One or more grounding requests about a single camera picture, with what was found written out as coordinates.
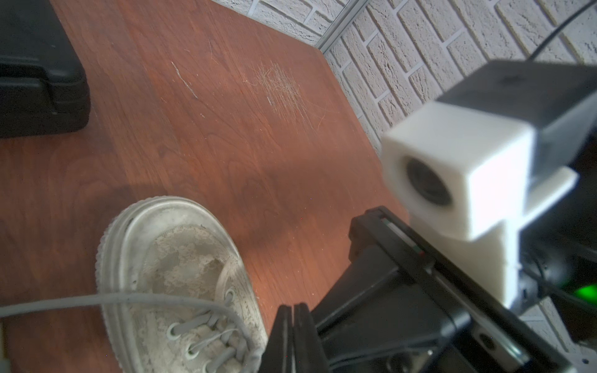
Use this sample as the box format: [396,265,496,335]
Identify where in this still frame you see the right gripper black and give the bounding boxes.
[311,208,575,372]

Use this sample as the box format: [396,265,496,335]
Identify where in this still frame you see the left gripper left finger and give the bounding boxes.
[258,305,294,373]

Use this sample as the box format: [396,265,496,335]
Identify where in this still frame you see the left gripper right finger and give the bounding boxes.
[293,303,331,373]

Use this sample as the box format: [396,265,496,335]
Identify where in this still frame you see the beige sneaker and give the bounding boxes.
[1,196,267,372]

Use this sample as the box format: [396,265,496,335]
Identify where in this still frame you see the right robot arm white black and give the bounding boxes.
[288,137,596,372]

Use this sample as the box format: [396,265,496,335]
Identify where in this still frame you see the black plastic tool case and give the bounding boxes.
[1,0,91,138]

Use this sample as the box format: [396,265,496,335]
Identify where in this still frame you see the right corner aluminium post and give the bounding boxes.
[316,0,369,54]

